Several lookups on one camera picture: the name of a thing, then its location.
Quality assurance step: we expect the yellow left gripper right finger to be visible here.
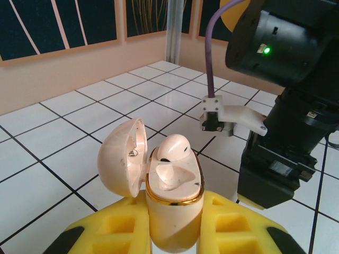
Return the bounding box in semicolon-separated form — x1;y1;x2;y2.
197;189;306;254

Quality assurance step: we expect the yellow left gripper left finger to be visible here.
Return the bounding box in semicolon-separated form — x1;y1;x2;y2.
64;196;152;254

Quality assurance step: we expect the beige earbud charging case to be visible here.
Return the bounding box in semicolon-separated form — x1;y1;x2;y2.
97;117;207;253

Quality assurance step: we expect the beige wireless earbud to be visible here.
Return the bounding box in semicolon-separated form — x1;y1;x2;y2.
157;133;191;163

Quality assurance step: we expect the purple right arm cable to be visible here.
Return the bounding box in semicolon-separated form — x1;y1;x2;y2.
205;0;248;99

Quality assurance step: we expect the thin black cable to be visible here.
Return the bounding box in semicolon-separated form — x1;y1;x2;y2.
327;132;339;149

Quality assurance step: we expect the aluminium corner post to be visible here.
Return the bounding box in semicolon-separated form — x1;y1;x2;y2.
164;0;184;65

